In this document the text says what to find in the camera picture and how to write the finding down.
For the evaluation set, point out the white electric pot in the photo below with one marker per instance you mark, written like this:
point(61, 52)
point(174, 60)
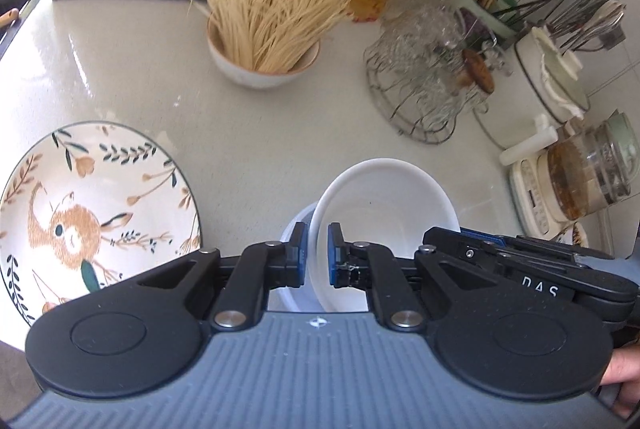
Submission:
point(525, 109)

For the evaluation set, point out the floral rabbit print plate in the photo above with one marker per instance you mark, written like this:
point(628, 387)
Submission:
point(100, 189)

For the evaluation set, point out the row of hanging utensils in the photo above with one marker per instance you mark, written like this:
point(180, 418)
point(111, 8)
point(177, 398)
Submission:
point(575, 9)

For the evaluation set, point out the glass health kettle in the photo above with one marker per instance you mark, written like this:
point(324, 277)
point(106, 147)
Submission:
point(595, 169)

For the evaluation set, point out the cream kettle base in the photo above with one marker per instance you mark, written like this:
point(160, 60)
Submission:
point(532, 199)

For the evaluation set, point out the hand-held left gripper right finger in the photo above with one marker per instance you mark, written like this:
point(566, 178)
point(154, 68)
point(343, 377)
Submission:
point(334, 254)

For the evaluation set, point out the cluster of clear glass cups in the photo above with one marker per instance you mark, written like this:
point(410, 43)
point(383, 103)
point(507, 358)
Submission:
point(420, 49)

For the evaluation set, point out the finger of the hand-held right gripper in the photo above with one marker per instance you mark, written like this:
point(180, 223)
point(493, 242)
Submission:
point(465, 251)
point(540, 247)

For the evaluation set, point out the cream noodle bowl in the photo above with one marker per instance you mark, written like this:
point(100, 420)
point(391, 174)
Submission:
point(250, 76)

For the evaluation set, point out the white ceramic bowl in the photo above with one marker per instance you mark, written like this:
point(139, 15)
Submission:
point(385, 204)

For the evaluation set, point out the patterned cup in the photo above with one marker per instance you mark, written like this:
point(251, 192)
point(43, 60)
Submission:
point(575, 236)

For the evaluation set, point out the brown round lid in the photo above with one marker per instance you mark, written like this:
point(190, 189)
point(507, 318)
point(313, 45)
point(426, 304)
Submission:
point(477, 69)

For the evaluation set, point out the person's right hand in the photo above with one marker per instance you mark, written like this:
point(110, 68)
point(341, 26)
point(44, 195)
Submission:
point(625, 364)

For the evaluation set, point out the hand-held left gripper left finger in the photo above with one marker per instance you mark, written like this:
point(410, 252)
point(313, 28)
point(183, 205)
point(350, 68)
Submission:
point(299, 254)

